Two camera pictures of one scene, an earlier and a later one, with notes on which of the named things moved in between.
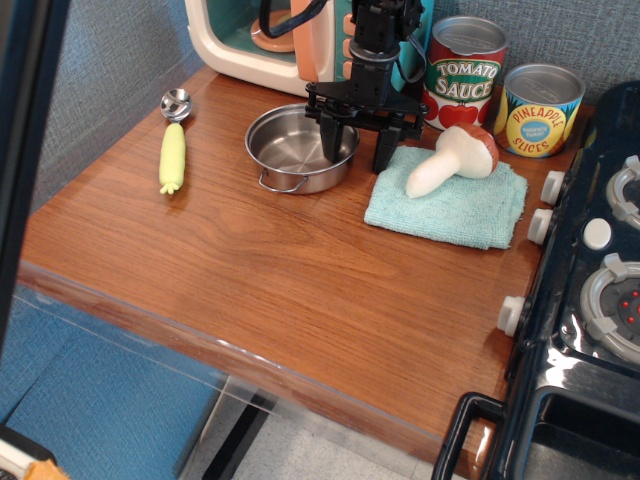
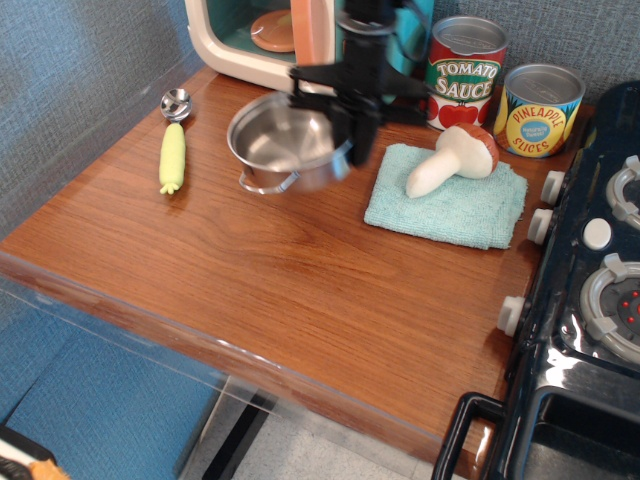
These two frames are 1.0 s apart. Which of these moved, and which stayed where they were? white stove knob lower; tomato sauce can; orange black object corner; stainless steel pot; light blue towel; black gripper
Moved: stainless steel pot; black gripper
Stayed: white stove knob lower; light blue towel; orange black object corner; tomato sauce can
